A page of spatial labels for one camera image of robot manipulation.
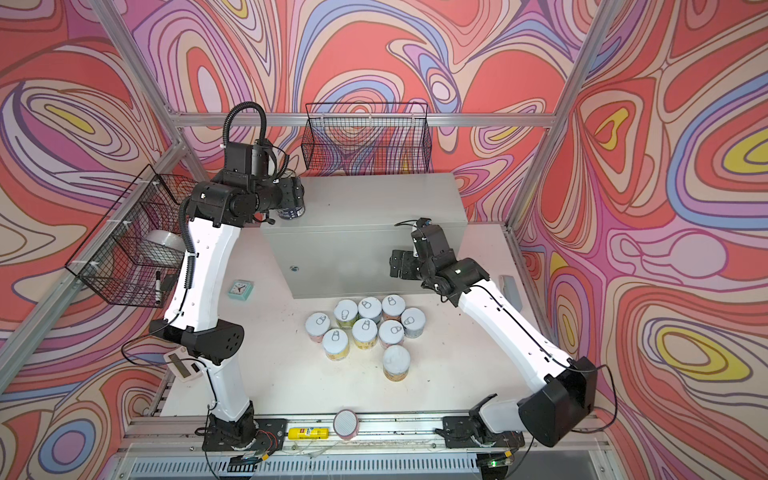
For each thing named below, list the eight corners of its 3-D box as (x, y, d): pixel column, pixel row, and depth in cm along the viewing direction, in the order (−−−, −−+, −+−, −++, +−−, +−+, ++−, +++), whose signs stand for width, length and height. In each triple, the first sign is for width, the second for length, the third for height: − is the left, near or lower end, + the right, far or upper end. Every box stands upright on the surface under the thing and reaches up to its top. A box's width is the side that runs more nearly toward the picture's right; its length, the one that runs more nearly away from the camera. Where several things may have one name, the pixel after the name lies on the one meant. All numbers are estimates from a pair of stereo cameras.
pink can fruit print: (378, 348, 89) (378, 341, 85) (379, 327, 93) (378, 319, 89) (404, 348, 89) (404, 341, 85) (403, 327, 93) (403, 319, 89)
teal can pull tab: (358, 322, 93) (357, 316, 90) (360, 303, 97) (359, 296, 94) (381, 322, 93) (381, 316, 90) (381, 303, 97) (381, 296, 94)
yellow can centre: (352, 349, 89) (351, 341, 85) (354, 326, 94) (353, 318, 89) (377, 349, 89) (376, 341, 85) (377, 326, 94) (377, 318, 89)
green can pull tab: (334, 331, 94) (332, 321, 89) (337, 309, 98) (334, 299, 93) (357, 331, 94) (355, 321, 89) (358, 309, 98) (357, 299, 93)
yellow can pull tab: (323, 360, 87) (320, 353, 83) (326, 336, 92) (323, 328, 87) (347, 360, 87) (345, 353, 83) (349, 336, 92) (348, 328, 87)
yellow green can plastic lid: (383, 381, 83) (383, 373, 77) (383, 354, 88) (383, 344, 82) (409, 381, 83) (411, 373, 77) (408, 354, 88) (409, 344, 82)
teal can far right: (401, 339, 91) (401, 330, 86) (400, 316, 96) (401, 307, 91) (424, 339, 91) (426, 330, 86) (422, 316, 96) (424, 307, 91)
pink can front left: (305, 342, 89) (302, 336, 86) (310, 318, 94) (307, 312, 91) (328, 342, 89) (326, 336, 86) (331, 318, 94) (329, 312, 91)
